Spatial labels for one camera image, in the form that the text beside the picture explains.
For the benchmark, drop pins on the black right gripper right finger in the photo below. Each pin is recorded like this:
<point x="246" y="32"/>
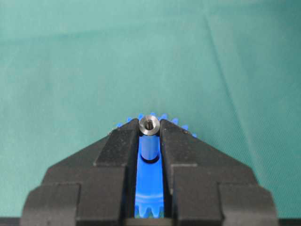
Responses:
<point x="208" y="187"/>

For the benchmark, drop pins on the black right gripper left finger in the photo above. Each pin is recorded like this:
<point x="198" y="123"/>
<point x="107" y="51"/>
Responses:
<point x="93" y="187"/>

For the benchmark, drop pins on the silver metal shaft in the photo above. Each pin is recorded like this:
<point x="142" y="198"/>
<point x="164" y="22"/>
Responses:
<point x="149" y="126"/>

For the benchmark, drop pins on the green cloth mat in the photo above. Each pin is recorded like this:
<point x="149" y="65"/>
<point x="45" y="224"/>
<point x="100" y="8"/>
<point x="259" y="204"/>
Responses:
<point x="71" y="70"/>

